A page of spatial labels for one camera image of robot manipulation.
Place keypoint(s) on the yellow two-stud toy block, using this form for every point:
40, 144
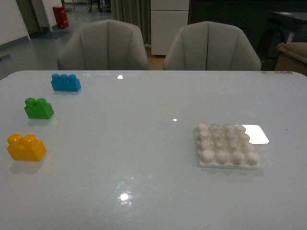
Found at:
27, 148

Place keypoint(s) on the blue three-stud toy block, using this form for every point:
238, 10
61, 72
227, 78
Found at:
66, 83

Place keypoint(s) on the green two-stud toy block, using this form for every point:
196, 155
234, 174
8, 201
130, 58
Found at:
38, 109

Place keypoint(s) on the left grey armchair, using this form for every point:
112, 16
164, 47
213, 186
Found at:
104, 45

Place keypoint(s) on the grey armchair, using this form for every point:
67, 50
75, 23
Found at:
104, 45
211, 46

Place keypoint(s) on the right grey armchair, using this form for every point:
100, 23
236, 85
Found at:
211, 46

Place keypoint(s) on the white drawer cabinet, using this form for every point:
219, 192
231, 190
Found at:
166, 17

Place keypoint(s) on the grey curtain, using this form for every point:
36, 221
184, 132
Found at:
137, 12

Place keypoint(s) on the white studded base plate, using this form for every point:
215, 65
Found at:
225, 146

